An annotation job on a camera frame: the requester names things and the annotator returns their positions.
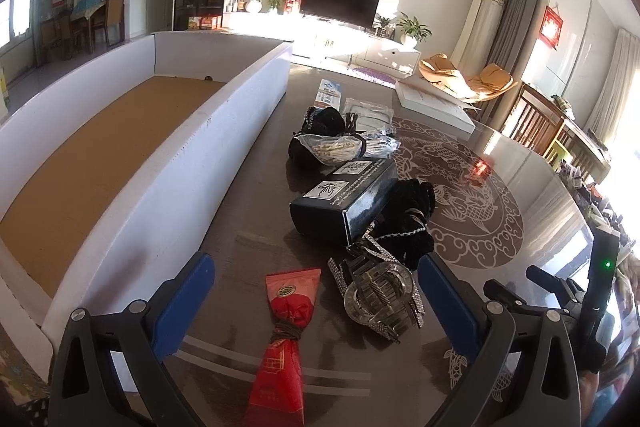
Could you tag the bagged cotton swabs bundle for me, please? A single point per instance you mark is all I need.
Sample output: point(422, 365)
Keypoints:
point(332, 150)

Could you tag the blue white medicine box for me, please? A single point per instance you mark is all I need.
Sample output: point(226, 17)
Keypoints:
point(329, 94)

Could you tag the white cardboard tray box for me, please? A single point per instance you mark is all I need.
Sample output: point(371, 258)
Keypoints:
point(111, 176)

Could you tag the phone case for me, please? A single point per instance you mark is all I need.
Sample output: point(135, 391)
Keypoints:
point(372, 125)

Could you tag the white tv console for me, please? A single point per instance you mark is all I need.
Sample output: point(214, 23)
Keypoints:
point(327, 44)

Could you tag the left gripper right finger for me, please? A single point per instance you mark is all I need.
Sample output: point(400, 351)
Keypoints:
point(544, 389)

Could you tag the black velvet pouch with chain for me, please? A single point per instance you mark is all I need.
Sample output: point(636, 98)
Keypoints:
point(401, 227)

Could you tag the black rectangular box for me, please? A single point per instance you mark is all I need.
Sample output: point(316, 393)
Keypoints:
point(340, 208)

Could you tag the black pouch with trim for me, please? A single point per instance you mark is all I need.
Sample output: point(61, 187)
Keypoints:
point(318, 121)

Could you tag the wooden chair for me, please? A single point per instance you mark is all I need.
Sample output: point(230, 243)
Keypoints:
point(536, 123)

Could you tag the black flat television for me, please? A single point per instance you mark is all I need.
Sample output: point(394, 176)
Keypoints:
point(360, 13)

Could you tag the orange lounge chair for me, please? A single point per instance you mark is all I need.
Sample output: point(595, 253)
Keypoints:
point(490, 83)

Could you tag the white book on table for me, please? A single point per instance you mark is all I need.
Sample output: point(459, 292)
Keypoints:
point(434, 107)

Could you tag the green potted plant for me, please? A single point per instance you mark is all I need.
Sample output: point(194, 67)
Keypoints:
point(412, 31)

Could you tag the rhinestone watch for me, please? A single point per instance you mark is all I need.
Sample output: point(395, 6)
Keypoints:
point(378, 291)

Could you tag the red foil packet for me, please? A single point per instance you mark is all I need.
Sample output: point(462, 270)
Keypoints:
point(277, 396)

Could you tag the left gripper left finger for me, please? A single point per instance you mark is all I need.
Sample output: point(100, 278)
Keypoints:
point(110, 368)

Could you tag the dining table with chairs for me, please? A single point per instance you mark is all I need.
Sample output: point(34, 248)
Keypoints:
point(80, 26)

